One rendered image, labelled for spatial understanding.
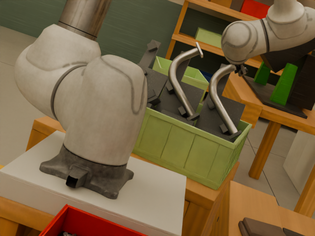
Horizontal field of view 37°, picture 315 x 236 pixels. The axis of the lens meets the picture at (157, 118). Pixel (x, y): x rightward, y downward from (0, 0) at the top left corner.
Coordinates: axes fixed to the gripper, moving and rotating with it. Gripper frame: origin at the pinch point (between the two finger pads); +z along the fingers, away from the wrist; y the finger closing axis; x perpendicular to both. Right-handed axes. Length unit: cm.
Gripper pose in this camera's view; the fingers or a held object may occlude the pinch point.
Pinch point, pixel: (236, 64)
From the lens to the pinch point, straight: 175.3
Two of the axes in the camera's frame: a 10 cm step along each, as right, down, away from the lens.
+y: -3.8, -9.1, 1.5
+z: 1.5, 1.0, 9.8
